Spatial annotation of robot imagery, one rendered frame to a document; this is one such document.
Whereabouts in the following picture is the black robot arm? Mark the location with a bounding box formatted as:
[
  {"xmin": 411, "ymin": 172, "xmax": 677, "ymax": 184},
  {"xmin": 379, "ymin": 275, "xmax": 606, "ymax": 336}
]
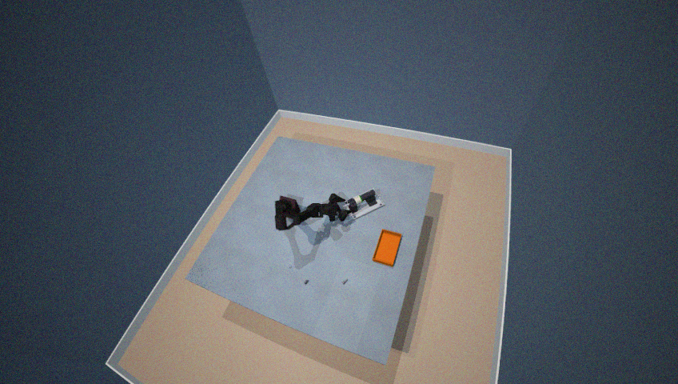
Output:
[{"xmin": 275, "ymin": 199, "xmax": 337, "ymax": 231}]

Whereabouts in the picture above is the orange shallow tray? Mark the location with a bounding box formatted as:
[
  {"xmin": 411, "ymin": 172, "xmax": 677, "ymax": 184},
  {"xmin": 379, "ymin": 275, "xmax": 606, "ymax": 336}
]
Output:
[{"xmin": 373, "ymin": 229, "xmax": 401, "ymax": 267}]

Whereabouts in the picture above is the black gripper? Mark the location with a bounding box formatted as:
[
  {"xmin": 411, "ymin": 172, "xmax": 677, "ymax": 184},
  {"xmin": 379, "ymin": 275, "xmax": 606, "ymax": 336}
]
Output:
[{"xmin": 328, "ymin": 194, "xmax": 352, "ymax": 222}]

